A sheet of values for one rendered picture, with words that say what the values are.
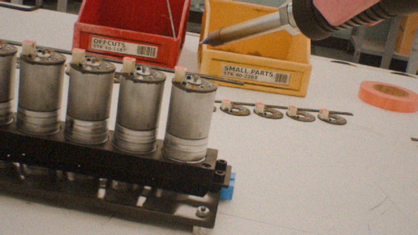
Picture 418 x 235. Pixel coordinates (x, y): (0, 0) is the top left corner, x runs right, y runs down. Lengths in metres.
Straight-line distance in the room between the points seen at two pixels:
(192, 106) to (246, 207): 0.07
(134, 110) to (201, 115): 0.04
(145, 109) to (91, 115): 0.03
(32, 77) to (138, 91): 0.06
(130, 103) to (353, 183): 0.16
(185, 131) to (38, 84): 0.08
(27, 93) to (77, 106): 0.03
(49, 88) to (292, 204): 0.15
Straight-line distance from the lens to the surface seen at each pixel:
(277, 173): 0.40
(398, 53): 4.40
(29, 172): 0.33
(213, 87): 0.33
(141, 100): 0.33
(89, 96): 0.33
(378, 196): 0.40
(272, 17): 0.27
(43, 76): 0.34
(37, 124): 0.35
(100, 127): 0.34
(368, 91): 0.60
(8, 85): 0.36
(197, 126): 0.33
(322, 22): 0.25
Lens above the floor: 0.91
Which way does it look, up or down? 19 degrees down
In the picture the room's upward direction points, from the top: 10 degrees clockwise
